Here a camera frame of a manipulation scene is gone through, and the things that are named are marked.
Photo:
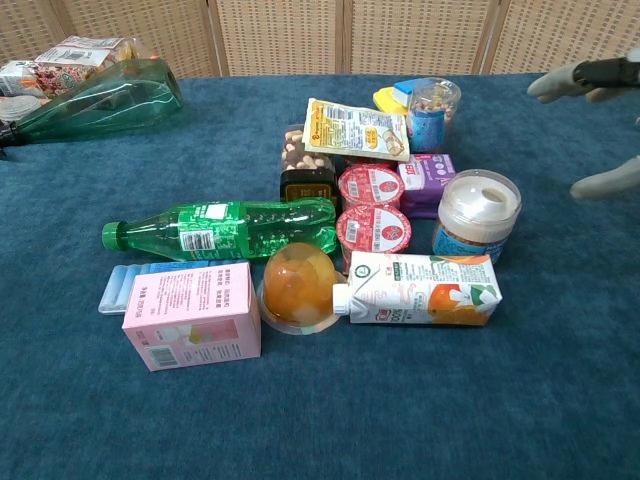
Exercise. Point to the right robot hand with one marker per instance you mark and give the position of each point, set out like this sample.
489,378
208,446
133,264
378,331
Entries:
560,82

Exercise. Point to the clear jar white lid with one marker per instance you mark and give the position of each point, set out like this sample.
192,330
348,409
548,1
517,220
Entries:
475,215

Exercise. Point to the clear cup with blue label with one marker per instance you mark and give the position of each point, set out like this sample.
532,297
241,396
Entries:
432,117

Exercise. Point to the purple snack box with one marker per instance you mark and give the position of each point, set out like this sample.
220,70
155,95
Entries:
427,180

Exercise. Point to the yellow blue white sponge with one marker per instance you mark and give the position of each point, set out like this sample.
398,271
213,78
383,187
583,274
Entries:
392,97

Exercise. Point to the yellow white snack packet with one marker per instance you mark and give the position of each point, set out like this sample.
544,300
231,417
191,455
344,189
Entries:
350,130

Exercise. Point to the red lidded yogurt cup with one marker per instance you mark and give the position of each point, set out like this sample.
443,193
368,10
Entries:
370,186
372,232

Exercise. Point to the woven folding screen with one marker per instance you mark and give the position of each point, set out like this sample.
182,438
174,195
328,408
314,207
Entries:
320,35

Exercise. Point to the orange juice carton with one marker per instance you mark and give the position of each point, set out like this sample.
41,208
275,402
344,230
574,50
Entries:
425,290

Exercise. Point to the dark jar of nuts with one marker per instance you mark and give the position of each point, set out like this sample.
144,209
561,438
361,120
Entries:
305,170

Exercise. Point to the orange jelly cup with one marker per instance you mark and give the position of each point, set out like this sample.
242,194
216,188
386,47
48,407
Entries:
297,287

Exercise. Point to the blue table cloth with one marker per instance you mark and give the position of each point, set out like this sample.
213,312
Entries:
320,350

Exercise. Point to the small green soda bottle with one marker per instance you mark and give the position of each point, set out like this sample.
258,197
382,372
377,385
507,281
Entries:
225,232

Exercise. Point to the pink cardboard box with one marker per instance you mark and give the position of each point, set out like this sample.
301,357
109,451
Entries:
192,315

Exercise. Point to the large green plastic bottle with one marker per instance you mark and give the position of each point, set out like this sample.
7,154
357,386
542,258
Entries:
100,107

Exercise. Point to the clear bag of snacks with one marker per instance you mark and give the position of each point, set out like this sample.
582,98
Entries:
87,55

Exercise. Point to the light blue plastic case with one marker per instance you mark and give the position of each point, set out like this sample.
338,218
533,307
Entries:
117,287

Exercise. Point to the colourful patterned snack packet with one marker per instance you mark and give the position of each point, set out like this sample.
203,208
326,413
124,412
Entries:
35,80

